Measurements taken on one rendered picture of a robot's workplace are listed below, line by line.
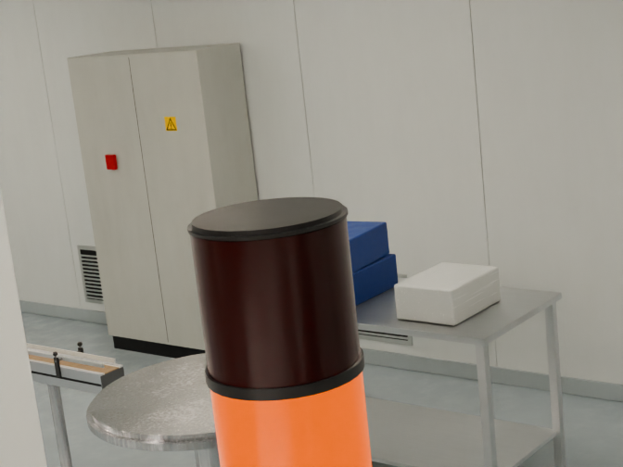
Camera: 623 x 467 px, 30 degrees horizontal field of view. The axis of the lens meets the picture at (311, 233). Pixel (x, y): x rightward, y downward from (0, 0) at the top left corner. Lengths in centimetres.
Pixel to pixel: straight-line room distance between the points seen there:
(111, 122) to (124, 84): 30
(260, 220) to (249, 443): 7
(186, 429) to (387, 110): 320
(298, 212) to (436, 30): 624
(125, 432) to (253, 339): 385
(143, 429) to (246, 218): 384
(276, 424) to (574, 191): 600
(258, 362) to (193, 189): 703
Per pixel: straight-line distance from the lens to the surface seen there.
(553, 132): 632
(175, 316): 779
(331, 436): 36
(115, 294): 817
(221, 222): 35
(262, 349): 35
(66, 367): 500
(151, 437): 412
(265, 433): 36
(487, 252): 667
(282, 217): 35
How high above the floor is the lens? 242
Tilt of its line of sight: 12 degrees down
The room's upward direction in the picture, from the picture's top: 6 degrees counter-clockwise
